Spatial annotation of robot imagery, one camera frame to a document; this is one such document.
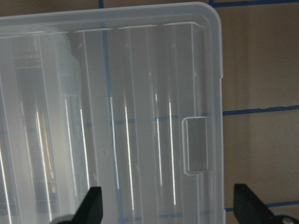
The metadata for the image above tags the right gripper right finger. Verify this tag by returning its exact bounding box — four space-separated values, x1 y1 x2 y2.
233 184 299 224

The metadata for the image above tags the clear plastic storage box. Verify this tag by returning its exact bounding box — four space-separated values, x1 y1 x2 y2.
0 30 82 224

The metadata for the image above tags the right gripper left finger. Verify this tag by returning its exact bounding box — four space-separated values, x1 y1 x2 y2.
52 186 103 224

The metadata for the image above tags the clear plastic box lid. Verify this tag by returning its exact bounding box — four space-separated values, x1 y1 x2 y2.
0 2 226 224

